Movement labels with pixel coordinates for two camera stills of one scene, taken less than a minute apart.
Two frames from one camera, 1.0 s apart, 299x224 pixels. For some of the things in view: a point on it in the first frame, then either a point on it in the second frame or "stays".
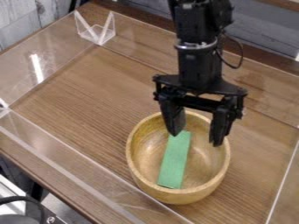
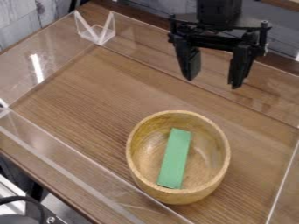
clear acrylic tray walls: (81, 122) stays
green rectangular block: (172, 164) stays
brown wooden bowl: (205, 164) stays
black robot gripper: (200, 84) → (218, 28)
